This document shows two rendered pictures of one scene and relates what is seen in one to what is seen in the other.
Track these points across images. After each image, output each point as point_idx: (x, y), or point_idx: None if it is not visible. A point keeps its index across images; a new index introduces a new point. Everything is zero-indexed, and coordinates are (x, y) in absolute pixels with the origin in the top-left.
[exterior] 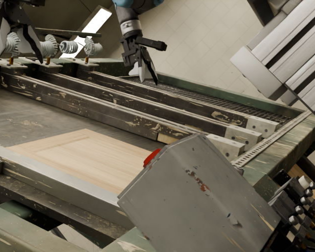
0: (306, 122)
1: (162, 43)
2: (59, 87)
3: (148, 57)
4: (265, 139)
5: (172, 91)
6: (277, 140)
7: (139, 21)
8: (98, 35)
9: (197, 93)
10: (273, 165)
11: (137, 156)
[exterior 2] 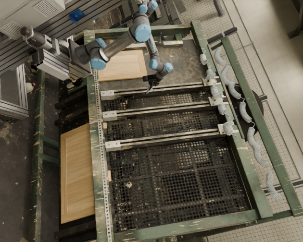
0: (100, 189)
1: (143, 76)
2: (182, 87)
3: (149, 82)
4: (101, 121)
5: (201, 189)
6: (97, 125)
7: (157, 72)
8: (240, 135)
9: (195, 212)
10: (87, 93)
11: (122, 72)
